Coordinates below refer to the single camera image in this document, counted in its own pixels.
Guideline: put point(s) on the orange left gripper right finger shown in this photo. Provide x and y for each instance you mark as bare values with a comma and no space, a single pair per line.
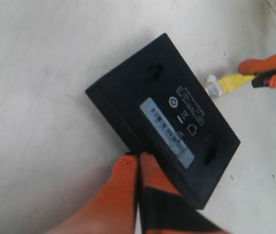
162,209

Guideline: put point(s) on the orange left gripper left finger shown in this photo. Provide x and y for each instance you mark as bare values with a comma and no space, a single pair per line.
113,209

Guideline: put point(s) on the small black electronic box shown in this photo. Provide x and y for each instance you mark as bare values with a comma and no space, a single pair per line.
156,104

